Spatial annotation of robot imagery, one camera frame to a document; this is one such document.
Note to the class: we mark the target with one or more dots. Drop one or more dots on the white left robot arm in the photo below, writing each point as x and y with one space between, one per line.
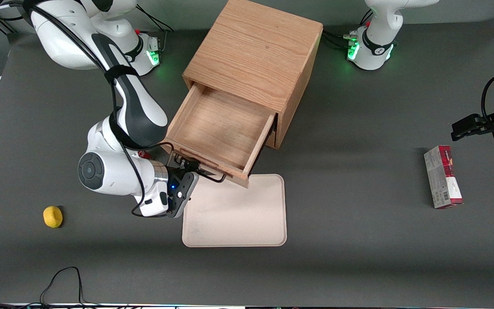
375 51

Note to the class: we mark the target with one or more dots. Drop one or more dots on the red white carton box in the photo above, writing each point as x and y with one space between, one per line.
443 178

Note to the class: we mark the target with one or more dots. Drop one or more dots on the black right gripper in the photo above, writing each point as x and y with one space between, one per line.
176 170

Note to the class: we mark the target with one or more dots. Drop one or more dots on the beige plastic tray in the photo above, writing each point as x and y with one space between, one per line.
238 214

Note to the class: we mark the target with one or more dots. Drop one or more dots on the wooden drawer cabinet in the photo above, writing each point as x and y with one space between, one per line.
264 51

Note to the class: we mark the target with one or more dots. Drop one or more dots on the yellow lemon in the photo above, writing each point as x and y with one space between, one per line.
53 216

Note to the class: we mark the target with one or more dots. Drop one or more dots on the red cola bottle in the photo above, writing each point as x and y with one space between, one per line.
144 154

